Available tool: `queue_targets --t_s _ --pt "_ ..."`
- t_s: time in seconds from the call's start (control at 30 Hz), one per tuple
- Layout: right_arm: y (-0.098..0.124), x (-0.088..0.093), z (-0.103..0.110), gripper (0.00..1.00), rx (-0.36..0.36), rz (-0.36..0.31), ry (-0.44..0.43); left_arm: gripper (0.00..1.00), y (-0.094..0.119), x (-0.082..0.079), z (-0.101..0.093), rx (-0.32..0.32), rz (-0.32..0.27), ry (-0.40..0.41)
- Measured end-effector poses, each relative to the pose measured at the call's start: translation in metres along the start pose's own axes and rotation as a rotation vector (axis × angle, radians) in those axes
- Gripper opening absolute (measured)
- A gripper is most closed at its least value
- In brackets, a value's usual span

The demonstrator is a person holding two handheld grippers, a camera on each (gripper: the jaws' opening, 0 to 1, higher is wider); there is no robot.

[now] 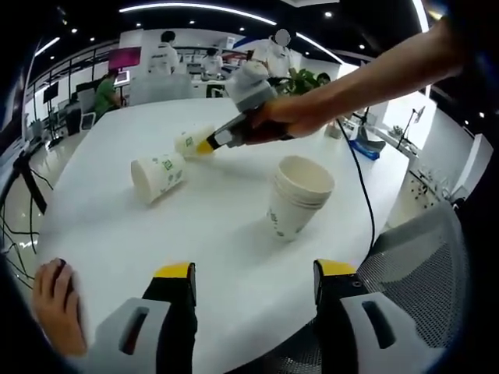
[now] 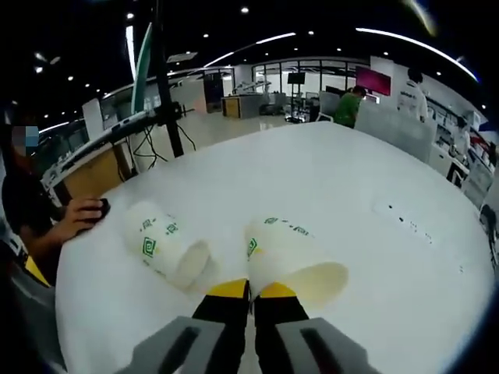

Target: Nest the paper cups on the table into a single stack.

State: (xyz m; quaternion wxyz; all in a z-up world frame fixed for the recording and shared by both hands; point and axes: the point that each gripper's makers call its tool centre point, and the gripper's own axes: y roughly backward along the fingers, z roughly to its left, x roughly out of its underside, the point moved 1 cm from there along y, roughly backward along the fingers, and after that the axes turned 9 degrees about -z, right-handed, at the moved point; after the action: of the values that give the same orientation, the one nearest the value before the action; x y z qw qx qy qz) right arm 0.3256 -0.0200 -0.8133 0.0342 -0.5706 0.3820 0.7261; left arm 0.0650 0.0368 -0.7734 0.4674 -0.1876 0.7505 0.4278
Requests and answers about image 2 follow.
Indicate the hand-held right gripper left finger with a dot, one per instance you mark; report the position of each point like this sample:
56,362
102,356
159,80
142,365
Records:
218,335

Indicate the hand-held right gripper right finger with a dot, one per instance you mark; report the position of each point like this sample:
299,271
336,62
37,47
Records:
288,339

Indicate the printed paper cup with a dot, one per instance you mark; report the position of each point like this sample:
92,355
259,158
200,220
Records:
288,253
156,241

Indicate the clear upright panel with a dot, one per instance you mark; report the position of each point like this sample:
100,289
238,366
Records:
141,70

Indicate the person's left hand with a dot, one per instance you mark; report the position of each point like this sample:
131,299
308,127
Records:
83,214

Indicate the person in dark clothes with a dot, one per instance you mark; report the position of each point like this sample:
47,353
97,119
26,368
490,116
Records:
23,202

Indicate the wooden side desk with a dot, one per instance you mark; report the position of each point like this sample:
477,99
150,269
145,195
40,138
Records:
97,171

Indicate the tilted flat display panel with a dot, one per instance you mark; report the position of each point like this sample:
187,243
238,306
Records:
101,132

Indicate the white table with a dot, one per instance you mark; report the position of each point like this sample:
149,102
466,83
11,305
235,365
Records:
312,175

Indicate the white office chair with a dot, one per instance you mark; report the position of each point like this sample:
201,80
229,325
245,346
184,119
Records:
325,117

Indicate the wooden cabinet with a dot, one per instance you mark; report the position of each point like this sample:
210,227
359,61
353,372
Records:
239,106

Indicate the grey mesh office chair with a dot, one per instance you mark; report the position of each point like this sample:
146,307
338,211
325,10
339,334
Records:
393,132

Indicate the small desk monitor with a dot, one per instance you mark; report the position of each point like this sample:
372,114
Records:
372,98

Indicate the black screen on stand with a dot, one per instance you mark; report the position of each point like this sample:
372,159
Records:
297,78

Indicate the pink wall screen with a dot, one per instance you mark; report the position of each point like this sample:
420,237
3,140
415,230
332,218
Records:
373,80

